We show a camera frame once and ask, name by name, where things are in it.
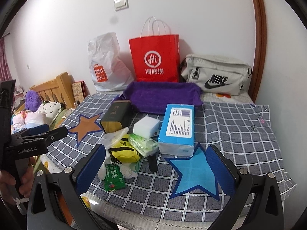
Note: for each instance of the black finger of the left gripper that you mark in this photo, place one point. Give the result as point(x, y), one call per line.
point(50, 135)

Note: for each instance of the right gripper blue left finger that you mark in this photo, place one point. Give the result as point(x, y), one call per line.
point(87, 168)

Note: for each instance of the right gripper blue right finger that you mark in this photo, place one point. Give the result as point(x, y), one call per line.
point(222, 173)

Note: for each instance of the green fruit snack packet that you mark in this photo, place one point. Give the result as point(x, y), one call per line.
point(114, 179)

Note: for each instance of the yellow Adidas pouch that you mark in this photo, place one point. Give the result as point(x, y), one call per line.
point(124, 152)

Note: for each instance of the green tissue packet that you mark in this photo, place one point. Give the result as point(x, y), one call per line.
point(146, 147)

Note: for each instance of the white sponge block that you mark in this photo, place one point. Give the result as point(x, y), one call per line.
point(147, 127)

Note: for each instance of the person's left hand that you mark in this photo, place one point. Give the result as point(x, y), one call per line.
point(8, 180)

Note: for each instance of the white spotted pillow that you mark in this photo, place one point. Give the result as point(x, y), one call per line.
point(51, 110)

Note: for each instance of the purple plush toy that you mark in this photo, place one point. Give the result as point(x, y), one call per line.
point(33, 101)

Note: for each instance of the wooden bed headboard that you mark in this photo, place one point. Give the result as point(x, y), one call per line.
point(57, 90)

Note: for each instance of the grey checkered bed sheet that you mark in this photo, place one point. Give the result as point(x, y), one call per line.
point(243, 134)

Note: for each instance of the framed picture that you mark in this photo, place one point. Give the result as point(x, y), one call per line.
point(78, 89)

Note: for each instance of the blue tissue pack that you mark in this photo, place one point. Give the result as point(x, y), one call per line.
point(176, 135)

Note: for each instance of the dark green tea box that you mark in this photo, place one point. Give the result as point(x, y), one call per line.
point(117, 116)

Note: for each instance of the white plastic Miniso bag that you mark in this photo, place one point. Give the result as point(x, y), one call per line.
point(108, 71)

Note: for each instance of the purple fleece towel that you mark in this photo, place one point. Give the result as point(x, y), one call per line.
point(153, 97)

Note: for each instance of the beige Nike waist bag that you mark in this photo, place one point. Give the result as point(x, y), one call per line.
point(216, 74)

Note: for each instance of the red paper shopping bag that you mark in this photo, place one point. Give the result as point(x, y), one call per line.
point(156, 57)

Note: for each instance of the brown wooden door frame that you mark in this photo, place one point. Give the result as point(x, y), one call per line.
point(260, 48)

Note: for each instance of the white light switch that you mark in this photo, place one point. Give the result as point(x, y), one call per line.
point(120, 4)

